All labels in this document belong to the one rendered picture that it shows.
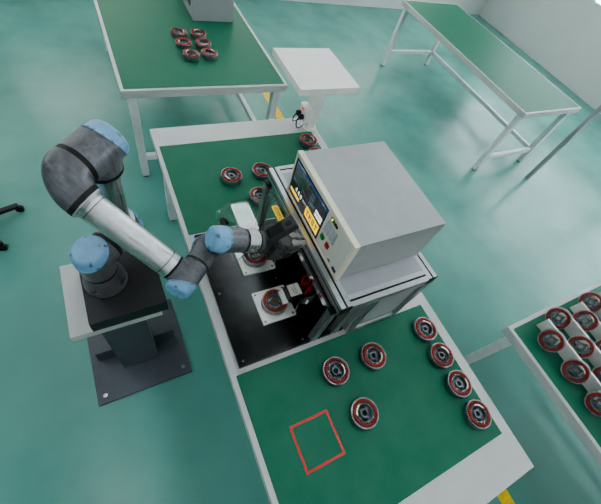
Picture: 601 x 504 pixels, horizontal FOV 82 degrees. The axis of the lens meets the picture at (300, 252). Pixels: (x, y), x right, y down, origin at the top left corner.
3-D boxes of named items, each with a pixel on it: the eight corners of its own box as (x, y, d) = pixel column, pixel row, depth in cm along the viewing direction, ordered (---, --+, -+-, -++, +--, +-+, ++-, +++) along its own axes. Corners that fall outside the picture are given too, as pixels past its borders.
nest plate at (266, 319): (263, 326, 142) (264, 325, 141) (251, 294, 148) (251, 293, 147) (296, 315, 148) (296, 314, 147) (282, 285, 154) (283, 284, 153)
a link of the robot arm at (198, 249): (178, 257, 104) (196, 252, 96) (198, 230, 110) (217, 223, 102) (197, 273, 107) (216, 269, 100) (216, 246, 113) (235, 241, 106)
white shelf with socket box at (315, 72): (283, 161, 202) (301, 89, 166) (260, 121, 218) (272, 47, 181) (333, 154, 217) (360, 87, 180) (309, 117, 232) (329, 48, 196)
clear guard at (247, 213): (233, 263, 128) (234, 254, 123) (214, 213, 138) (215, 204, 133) (310, 243, 141) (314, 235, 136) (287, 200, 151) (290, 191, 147)
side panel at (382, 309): (345, 333, 151) (375, 302, 125) (342, 327, 152) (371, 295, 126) (395, 314, 162) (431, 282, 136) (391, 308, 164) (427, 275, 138)
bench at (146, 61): (139, 181, 264) (120, 91, 203) (101, 47, 343) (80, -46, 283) (271, 163, 308) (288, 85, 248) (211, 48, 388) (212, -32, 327)
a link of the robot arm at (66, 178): (14, 168, 74) (195, 299, 93) (53, 138, 80) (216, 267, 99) (13, 187, 82) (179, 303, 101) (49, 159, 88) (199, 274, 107)
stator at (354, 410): (377, 404, 137) (381, 402, 134) (373, 434, 130) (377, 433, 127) (351, 394, 137) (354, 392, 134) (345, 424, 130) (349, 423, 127)
